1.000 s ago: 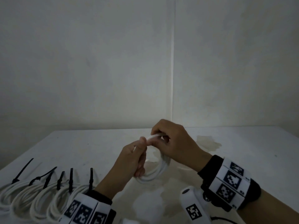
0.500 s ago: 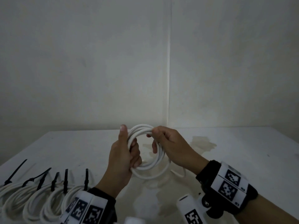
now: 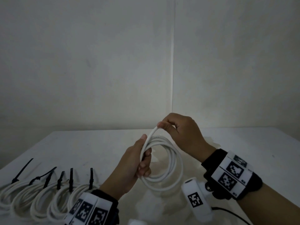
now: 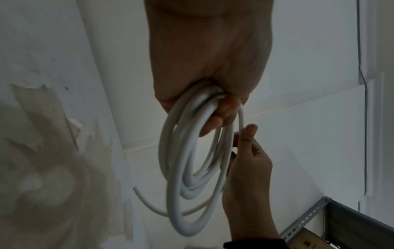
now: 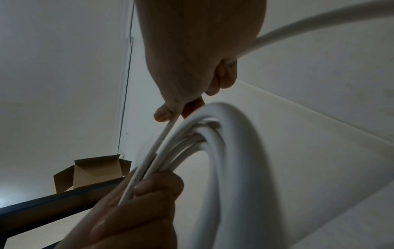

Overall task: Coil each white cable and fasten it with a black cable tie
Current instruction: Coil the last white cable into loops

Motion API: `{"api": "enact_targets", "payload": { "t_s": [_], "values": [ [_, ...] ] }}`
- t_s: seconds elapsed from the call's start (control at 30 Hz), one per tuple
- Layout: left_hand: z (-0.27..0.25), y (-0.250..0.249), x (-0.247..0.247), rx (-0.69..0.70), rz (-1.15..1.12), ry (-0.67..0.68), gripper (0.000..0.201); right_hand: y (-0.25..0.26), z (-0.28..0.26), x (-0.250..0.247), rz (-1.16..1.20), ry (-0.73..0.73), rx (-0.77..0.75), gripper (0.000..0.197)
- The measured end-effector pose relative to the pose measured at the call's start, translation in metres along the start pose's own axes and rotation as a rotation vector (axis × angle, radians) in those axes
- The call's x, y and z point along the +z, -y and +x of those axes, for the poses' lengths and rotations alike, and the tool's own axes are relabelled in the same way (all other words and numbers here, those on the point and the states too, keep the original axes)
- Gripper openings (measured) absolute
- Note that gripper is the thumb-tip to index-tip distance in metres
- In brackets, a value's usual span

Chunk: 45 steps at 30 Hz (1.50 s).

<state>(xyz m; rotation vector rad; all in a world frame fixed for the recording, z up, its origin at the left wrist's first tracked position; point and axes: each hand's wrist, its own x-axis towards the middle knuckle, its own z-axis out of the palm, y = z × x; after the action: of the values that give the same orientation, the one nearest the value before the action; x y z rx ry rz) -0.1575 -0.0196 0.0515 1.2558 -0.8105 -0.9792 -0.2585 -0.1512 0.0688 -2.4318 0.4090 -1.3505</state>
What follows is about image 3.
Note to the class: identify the person's left hand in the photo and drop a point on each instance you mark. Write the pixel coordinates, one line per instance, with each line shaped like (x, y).
(133, 161)

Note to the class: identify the person's right hand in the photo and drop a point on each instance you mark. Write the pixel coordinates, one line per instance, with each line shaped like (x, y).
(187, 135)

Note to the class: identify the person's left forearm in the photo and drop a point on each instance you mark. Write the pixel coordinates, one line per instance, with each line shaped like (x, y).
(114, 185)

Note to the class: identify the person's right forearm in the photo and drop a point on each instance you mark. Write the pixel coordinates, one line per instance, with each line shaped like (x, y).
(269, 206)

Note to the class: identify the black right wristband white markers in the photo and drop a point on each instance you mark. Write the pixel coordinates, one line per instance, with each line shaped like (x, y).
(232, 175)

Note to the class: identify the black wristband white markers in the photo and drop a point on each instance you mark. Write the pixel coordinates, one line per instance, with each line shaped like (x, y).
(232, 175)
(93, 208)

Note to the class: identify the black left wristband white markers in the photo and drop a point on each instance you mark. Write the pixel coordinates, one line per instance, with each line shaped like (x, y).
(93, 208)

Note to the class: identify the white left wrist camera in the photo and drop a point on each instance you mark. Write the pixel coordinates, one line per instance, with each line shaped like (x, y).
(137, 222)

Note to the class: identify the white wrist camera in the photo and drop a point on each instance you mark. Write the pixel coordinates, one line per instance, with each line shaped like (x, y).
(137, 222)
(194, 201)

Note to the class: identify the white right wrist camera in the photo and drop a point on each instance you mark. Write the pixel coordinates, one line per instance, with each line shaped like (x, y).
(194, 201)

